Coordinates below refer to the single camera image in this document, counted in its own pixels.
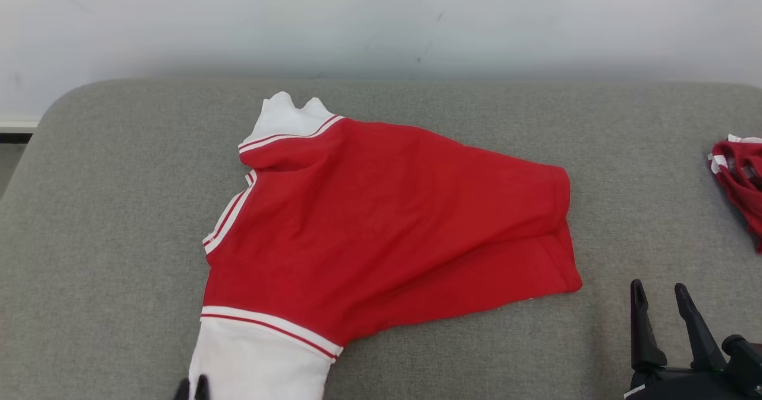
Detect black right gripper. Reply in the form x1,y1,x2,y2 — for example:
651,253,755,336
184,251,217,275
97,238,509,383
624,279,739,400

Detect crumpled red white-striped garment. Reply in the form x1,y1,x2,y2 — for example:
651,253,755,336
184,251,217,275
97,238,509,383
707,133,762,255

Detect red garment with white sleeves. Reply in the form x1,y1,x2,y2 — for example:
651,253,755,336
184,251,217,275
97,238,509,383
188,90,584,400

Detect white and black skirting board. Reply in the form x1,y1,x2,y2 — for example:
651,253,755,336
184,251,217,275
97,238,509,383
0,114,41,145

